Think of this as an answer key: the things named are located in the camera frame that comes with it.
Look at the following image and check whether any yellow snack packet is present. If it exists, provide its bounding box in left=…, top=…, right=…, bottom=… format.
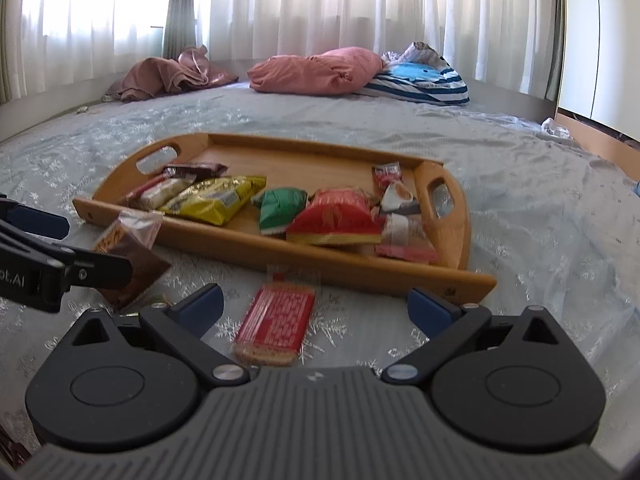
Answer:
left=159, top=175, right=267, bottom=227

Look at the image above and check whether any pink pillow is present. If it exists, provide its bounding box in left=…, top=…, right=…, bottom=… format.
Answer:
left=247, top=46, right=386, bottom=97

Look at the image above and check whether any wooden tray with handles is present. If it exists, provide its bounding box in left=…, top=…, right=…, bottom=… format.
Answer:
left=72, top=132, right=497, bottom=306

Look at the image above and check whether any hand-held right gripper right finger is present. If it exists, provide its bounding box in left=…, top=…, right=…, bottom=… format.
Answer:
left=381, top=287, right=573, bottom=388

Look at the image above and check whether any blue striped pillow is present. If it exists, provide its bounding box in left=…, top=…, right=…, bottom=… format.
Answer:
left=362, top=42, right=471, bottom=107

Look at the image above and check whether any small red snack packet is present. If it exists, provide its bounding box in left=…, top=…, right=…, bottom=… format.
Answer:
left=371, top=161, right=403, bottom=192

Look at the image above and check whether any white and red snack packet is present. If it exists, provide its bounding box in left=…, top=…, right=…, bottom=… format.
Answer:
left=120, top=174, right=193, bottom=211

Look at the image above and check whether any white wardrobe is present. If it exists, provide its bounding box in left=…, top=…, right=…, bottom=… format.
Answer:
left=556, top=0, right=640, bottom=141

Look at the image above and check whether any red watermelon print packet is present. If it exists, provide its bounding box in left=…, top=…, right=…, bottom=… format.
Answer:
left=286, top=204, right=383, bottom=247

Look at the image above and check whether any wooden bed frame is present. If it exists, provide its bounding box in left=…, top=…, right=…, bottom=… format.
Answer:
left=555, top=112, right=640, bottom=181

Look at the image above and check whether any orange-red snack packet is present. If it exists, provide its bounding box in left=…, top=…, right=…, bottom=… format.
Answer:
left=311, top=187, right=381, bottom=213

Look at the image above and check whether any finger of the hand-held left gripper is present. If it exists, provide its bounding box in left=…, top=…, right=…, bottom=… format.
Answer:
left=0, top=196, right=71, bottom=242
left=0, top=222, right=135, bottom=292

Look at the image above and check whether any white and brown snack packet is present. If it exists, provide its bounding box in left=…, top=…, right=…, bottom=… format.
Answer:
left=380, top=181, right=422, bottom=216

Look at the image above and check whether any green snack packet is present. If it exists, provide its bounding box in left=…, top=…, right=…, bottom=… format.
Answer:
left=251, top=187, right=309, bottom=237

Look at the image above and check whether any red cracker packet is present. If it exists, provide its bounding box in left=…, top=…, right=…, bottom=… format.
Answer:
left=231, top=266, right=317, bottom=367

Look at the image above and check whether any grey-green curtain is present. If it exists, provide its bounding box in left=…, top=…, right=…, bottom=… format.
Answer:
left=162, top=0, right=211, bottom=61

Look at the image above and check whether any white plastic bag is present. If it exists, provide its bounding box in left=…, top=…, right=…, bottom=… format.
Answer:
left=541, top=117, right=573, bottom=141

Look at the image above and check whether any brown clear snack packet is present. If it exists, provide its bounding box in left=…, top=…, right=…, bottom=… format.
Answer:
left=91, top=210, right=172, bottom=311

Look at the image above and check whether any brown crumpled cloth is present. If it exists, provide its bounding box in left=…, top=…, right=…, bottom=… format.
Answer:
left=102, top=45, right=240, bottom=103

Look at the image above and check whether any pink clear snack packet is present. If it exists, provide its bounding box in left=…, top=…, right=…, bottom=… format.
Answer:
left=375, top=213, right=441, bottom=265

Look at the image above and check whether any dark brown snack packet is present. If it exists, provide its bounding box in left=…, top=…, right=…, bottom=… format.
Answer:
left=161, top=162, right=229, bottom=183

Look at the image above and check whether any grey snowflake bedsheet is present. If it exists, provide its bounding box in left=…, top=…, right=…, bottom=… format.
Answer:
left=0, top=82, right=640, bottom=461

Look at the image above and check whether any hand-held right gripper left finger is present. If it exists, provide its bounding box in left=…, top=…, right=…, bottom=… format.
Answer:
left=65, top=282, right=251, bottom=390

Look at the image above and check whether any white sheer curtain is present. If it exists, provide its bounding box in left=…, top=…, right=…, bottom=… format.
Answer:
left=20, top=0, right=561, bottom=96

